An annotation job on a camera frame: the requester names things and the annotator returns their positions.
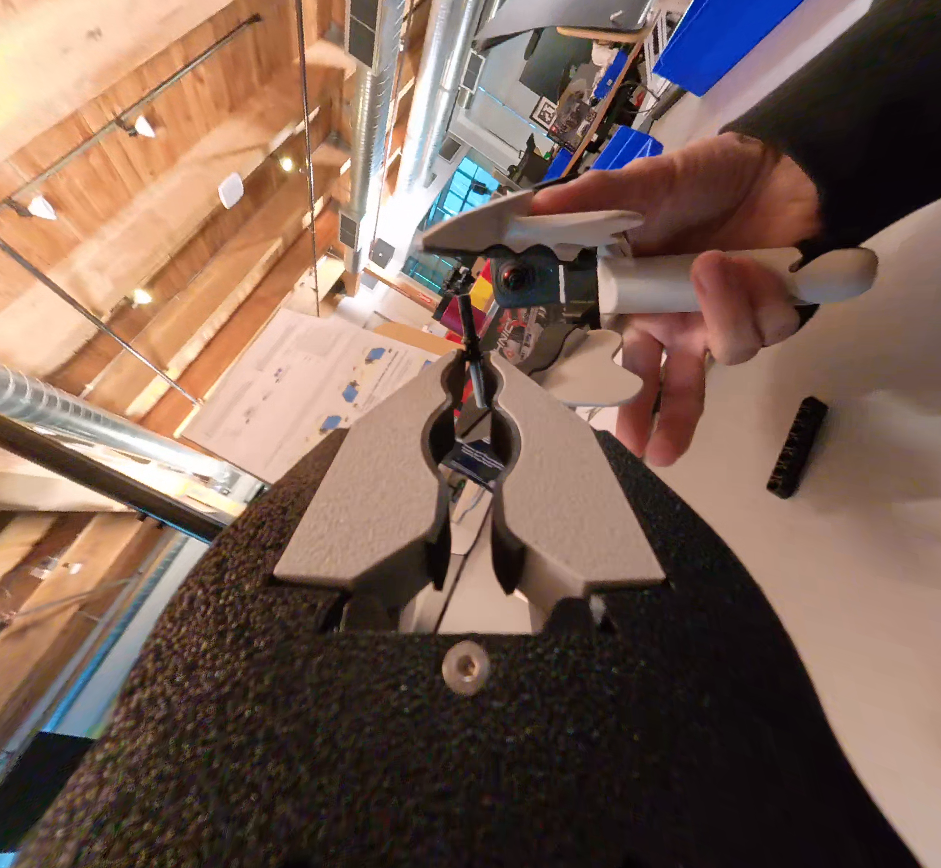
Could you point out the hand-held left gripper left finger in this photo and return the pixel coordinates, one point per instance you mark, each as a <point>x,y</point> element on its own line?
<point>367,493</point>

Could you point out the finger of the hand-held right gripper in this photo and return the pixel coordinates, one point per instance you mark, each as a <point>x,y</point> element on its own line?
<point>595,375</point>
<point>478,228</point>

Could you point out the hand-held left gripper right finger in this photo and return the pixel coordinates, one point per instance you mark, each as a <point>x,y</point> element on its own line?
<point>581,500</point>

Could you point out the grey and black axle pin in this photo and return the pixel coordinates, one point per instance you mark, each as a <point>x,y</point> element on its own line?
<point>468,328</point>

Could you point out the black perforated toy beam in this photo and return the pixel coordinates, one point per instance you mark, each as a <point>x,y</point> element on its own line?
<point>798,445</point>

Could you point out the person's right forearm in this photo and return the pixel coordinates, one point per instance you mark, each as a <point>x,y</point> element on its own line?
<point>867,111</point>

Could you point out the grey desk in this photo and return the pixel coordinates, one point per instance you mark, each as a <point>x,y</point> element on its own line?
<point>867,588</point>

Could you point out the person's right hand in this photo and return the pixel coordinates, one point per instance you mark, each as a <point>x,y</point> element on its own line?
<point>720,191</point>

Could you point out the black toy set box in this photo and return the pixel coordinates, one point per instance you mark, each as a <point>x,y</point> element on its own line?
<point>518,342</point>

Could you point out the printed instruction sheet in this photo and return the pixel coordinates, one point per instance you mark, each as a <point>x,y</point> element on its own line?
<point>294,383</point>

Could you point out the small blue bin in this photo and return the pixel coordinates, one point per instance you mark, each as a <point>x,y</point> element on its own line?
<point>628,147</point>

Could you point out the black monitor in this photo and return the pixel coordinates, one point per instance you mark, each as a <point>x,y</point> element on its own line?
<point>555,63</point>

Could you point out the white ceiling access point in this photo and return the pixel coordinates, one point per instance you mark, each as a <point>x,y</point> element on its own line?
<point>230,190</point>

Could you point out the blue storage bin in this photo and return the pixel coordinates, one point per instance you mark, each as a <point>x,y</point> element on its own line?
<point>742,8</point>

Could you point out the white track spotlight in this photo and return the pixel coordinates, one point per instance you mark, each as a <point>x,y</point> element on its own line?
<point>143,126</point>
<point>40,207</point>

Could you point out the silver ventilation duct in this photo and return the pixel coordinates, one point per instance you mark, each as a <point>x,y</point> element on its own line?
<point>375,74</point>
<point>448,37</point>
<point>110,427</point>

